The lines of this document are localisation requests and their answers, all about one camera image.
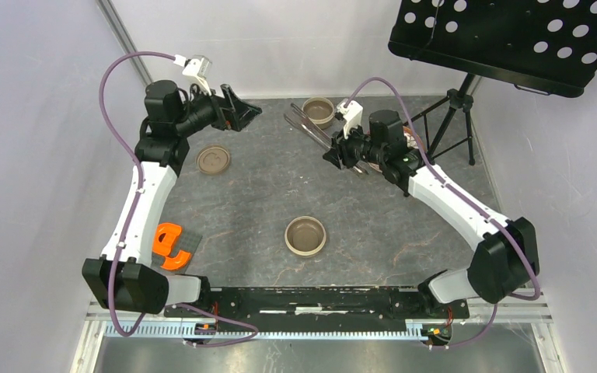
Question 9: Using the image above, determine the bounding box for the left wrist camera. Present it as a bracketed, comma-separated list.
[173, 54, 212, 96]

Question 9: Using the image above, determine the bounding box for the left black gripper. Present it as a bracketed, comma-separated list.
[174, 80, 261, 138]

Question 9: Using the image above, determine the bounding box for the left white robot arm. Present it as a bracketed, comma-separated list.
[82, 80, 263, 317]

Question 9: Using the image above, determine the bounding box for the black music stand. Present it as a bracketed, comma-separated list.
[388, 0, 597, 167]

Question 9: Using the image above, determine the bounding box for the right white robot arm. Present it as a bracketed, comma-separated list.
[323, 102, 539, 317]

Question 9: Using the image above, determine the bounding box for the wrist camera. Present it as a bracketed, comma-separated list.
[334, 99, 363, 139]
[173, 54, 212, 96]

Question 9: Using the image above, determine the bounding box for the far brown bowl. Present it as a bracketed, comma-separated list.
[302, 97, 335, 130]

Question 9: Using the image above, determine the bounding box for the brown bowl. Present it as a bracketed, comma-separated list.
[284, 216, 327, 258]
[302, 97, 335, 130]

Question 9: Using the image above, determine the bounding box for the grey lego baseplate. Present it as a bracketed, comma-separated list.
[152, 232, 201, 267]

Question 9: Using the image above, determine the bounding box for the orange horseshoe toy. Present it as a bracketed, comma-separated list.
[152, 222, 192, 271]

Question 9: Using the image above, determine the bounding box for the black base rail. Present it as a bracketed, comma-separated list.
[193, 286, 470, 333]

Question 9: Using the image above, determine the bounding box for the near brown bowl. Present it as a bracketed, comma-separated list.
[284, 216, 327, 258]

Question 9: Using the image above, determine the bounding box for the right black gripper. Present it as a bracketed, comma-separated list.
[323, 118, 386, 170]

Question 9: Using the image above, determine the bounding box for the left brown lid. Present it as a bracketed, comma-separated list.
[196, 145, 232, 176]

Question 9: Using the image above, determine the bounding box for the patterned orange plate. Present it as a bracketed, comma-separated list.
[373, 128, 424, 175]

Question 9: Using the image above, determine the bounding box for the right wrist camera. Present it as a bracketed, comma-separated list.
[334, 99, 363, 139]

